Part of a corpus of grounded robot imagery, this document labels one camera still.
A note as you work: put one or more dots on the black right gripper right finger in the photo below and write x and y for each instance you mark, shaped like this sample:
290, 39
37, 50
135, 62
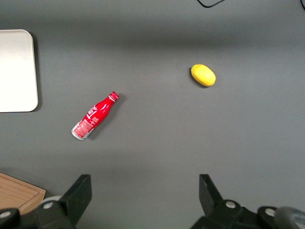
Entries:
212, 202

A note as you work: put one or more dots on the wooden cutting board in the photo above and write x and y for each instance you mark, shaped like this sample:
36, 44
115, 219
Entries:
14, 193

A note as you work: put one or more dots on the yellow lemon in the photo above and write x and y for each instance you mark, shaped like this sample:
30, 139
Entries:
203, 75

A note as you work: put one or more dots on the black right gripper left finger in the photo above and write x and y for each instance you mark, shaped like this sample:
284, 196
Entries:
76, 198

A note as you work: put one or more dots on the red cola bottle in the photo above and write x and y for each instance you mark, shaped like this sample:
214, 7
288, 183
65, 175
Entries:
93, 117

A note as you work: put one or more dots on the white rounded tray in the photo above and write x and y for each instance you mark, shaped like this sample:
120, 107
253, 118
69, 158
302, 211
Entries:
15, 71

